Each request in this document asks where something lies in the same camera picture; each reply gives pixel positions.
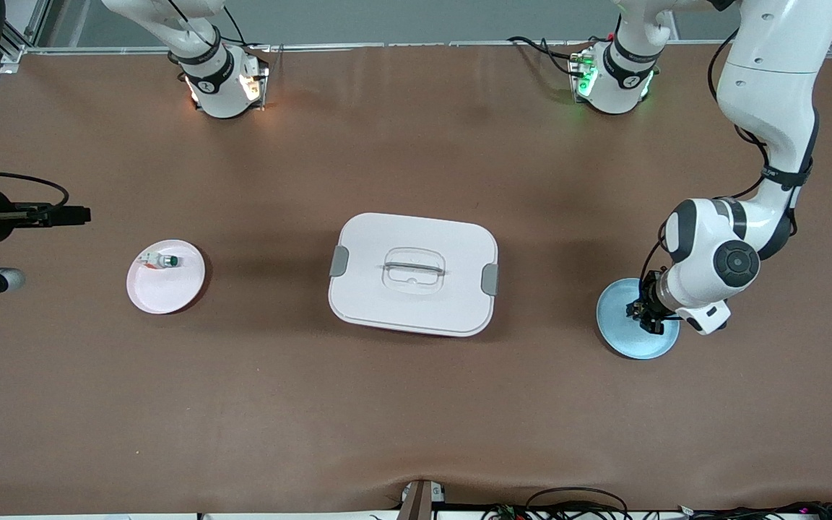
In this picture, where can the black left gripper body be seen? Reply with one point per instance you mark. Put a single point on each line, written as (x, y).
(651, 296)

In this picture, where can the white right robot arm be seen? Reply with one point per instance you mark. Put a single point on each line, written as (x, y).
(214, 79)

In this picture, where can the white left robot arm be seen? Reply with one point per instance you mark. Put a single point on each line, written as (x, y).
(770, 87)

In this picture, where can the white lidded storage box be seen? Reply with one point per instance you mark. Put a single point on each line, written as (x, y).
(416, 310)

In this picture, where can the light blue round plate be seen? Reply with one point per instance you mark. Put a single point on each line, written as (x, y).
(622, 339)

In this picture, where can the pink round plate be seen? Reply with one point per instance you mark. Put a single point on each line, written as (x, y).
(163, 296)

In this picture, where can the green white push-button switch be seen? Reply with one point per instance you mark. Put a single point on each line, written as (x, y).
(163, 261)

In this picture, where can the metal table-edge bracket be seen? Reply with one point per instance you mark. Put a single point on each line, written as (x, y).
(416, 502)

